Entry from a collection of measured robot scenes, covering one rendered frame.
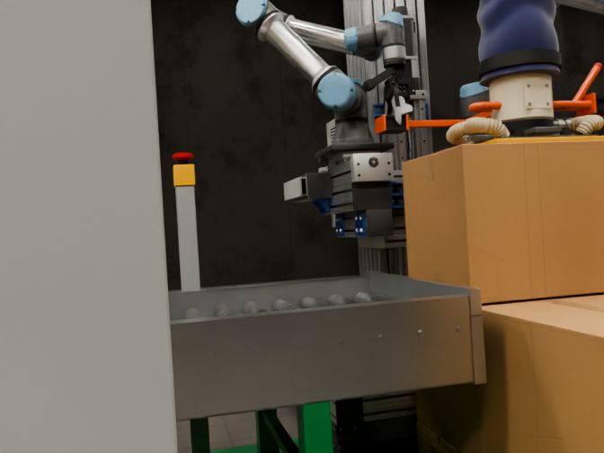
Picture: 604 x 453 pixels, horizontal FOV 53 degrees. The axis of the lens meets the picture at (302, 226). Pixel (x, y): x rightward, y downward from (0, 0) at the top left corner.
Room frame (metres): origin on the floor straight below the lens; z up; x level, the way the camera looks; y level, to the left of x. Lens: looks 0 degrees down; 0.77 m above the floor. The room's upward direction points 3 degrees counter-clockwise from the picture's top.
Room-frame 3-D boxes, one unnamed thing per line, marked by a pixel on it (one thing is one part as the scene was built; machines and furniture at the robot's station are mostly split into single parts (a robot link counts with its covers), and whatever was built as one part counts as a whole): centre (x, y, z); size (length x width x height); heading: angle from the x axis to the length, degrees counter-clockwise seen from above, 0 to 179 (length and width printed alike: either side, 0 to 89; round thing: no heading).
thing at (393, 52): (1.94, -0.33, 1.30); 0.08 x 0.08 x 0.05
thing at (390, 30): (1.94, -0.33, 1.38); 0.09 x 0.08 x 0.11; 71
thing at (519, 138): (1.64, -0.67, 0.97); 0.34 x 0.10 x 0.05; 102
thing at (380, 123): (1.93, -0.31, 1.08); 0.09 x 0.08 x 0.05; 12
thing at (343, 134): (2.12, -0.20, 1.09); 0.15 x 0.15 x 0.10
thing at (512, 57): (1.74, -0.65, 1.19); 0.23 x 0.23 x 0.04
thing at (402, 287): (1.66, -0.29, 0.58); 0.70 x 0.03 x 0.06; 13
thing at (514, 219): (1.75, -0.66, 0.75); 0.60 x 0.40 x 0.40; 102
